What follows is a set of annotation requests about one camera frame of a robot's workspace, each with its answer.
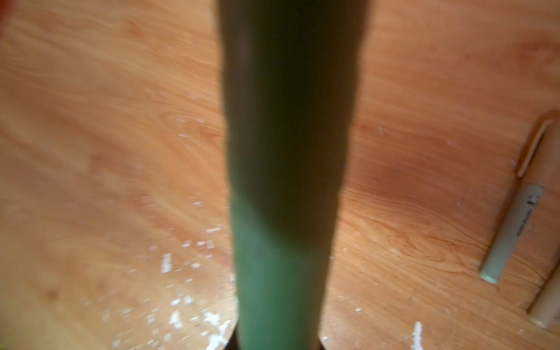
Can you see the dark green pen cap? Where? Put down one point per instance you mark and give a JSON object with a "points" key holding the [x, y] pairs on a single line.
{"points": [[290, 73]]}

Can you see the light green pen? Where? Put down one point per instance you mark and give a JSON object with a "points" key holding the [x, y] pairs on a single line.
{"points": [[518, 216]]}

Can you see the beige pen cap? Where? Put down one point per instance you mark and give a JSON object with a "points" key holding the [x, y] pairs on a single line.
{"points": [[540, 165]]}

